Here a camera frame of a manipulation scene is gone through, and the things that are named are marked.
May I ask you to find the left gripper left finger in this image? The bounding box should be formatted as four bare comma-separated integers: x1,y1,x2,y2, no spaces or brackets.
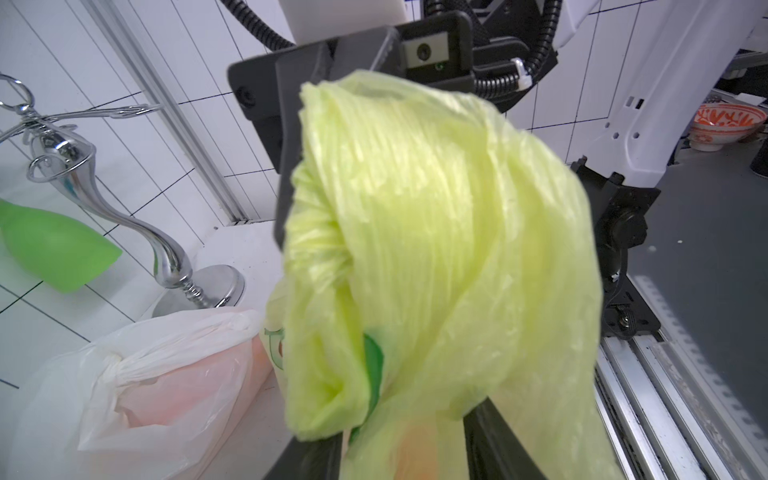
264,434,343,480

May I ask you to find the aluminium mounting rail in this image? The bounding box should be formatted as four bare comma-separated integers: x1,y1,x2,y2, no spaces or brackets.
595,276,767,479

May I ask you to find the red patterned bowl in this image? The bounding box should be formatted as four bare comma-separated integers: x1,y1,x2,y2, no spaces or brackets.
688,103,767,152

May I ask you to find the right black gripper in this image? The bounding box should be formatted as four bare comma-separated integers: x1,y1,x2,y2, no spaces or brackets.
227,12,474,250

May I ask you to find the green plastic bag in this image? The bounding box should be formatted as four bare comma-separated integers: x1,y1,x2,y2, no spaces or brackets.
264,71,621,479

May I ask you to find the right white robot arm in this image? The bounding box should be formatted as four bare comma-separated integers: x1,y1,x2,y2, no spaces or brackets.
226,1,767,339

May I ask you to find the chrome glass holder stand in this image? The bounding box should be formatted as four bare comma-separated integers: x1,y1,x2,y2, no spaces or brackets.
0,73,246,318

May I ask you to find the green plastic wine glass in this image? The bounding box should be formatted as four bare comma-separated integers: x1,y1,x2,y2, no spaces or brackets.
1,200,122,294

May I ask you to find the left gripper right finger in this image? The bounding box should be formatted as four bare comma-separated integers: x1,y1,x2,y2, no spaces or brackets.
463,398,546,480

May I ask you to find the white printed plastic bag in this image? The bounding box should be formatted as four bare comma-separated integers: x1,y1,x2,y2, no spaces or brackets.
1,307,272,479

